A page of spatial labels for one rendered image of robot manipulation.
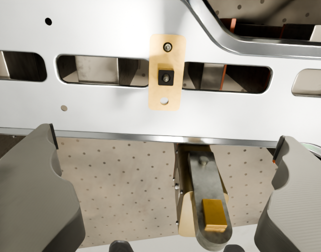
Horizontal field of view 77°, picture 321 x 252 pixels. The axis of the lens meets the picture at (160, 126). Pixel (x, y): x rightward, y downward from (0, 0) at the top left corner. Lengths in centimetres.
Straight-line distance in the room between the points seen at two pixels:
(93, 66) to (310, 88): 26
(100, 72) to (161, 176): 51
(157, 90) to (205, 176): 13
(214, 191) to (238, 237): 210
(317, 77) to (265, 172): 52
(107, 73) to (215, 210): 20
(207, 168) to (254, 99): 11
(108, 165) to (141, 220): 29
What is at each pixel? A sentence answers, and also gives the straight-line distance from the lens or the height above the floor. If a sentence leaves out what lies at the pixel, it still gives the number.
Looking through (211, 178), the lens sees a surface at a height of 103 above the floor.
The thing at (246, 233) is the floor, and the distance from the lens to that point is 234.
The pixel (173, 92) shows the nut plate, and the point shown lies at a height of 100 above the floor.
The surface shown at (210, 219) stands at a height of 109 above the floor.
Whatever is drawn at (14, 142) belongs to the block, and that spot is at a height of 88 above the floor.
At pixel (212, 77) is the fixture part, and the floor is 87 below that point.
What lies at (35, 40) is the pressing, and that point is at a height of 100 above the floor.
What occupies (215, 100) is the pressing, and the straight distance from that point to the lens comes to 25.
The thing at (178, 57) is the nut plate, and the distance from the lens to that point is 23.
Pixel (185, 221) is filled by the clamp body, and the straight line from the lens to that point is 31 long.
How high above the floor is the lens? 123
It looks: 62 degrees down
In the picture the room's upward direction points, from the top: 180 degrees counter-clockwise
